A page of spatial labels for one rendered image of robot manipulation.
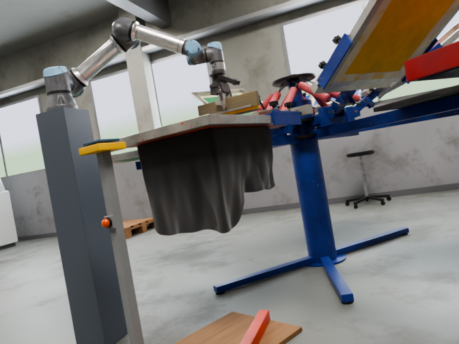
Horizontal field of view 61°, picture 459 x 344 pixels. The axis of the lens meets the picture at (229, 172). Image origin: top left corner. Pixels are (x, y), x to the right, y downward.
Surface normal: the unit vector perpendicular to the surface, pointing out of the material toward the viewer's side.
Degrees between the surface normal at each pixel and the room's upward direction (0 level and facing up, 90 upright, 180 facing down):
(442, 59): 90
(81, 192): 90
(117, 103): 90
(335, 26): 90
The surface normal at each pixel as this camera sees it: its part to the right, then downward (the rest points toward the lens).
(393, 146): -0.35, 0.07
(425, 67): -0.90, 0.16
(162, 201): -0.63, 0.21
